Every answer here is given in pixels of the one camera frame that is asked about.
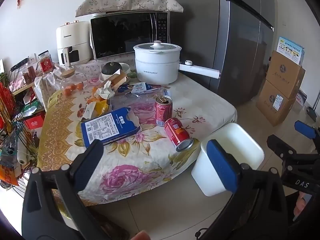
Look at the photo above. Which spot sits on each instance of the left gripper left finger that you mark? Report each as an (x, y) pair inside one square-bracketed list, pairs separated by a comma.
[(41, 218)]

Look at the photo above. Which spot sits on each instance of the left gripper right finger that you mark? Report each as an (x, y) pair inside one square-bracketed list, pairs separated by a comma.
[(257, 207)]

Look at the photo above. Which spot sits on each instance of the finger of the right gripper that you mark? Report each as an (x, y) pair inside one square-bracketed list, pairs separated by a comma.
[(279, 147), (305, 129)]

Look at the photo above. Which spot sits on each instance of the red soda can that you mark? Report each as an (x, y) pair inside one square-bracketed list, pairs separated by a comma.
[(163, 108), (178, 135)]

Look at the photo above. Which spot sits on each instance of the blue cardboard food box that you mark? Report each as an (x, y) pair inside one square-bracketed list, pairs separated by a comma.
[(111, 127)]

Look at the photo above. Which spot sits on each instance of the orange peel piece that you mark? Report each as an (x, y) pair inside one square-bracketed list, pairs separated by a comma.
[(98, 95)]

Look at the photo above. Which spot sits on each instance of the clear plastic bag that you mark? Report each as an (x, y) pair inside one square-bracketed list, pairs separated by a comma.
[(142, 104)]

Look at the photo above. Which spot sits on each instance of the torn brown cardboard box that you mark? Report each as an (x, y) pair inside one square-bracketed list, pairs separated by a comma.
[(117, 79)]

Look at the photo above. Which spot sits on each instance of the small blue white carton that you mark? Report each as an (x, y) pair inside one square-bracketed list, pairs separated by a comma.
[(139, 87)]

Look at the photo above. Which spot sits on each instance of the yellow foil snack bag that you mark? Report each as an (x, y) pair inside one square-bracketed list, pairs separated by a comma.
[(101, 108)]

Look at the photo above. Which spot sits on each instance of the white plastic trash bin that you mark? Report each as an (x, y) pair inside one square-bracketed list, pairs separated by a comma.
[(218, 164)]

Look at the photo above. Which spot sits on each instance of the person's right hand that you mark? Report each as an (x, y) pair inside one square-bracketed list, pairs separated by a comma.
[(302, 201)]

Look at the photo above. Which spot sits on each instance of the broom and dustpan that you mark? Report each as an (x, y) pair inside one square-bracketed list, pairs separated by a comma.
[(311, 113)]

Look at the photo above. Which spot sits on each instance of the lower cardboard box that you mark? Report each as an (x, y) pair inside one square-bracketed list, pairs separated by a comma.
[(273, 104)]

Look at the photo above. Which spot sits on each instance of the upper cardboard box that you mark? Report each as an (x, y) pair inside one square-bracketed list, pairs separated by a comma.
[(285, 75)]

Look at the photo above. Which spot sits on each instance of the white paper roll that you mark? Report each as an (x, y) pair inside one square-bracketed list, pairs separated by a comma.
[(21, 152)]

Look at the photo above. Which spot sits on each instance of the blue white product box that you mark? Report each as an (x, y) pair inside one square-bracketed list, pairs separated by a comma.
[(291, 50)]

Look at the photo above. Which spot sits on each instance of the wooden shelf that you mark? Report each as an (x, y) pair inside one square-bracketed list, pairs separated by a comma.
[(29, 89)]

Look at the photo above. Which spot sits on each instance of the floral tablecloth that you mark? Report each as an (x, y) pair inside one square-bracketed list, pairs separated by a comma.
[(135, 164)]

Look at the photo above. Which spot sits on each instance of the glass jar with cork lid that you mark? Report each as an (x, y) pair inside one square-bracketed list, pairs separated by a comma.
[(71, 81)]

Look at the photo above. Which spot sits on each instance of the grey refrigerator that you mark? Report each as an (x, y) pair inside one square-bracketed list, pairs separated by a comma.
[(232, 36)]

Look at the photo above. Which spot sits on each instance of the red labelled spice jar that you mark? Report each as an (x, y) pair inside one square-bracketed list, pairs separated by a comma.
[(45, 61)]

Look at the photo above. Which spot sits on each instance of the white bowl with squash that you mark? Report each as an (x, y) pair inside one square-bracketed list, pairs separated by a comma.
[(112, 67)]

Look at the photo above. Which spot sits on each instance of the white electric cooking pot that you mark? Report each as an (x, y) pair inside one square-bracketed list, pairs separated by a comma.
[(158, 63)]

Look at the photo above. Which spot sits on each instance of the white air fryer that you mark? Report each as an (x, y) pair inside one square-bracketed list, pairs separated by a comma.
[(73, 43)]

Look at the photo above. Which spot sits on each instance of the black microwave oven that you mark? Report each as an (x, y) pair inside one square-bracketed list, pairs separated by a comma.
[(118, 32)]

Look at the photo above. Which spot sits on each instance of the floral microwave cover cloth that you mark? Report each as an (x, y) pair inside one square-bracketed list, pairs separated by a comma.
[(89, 7)]

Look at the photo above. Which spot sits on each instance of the black wire rack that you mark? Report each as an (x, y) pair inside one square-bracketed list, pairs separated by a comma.
[(14, 175)]

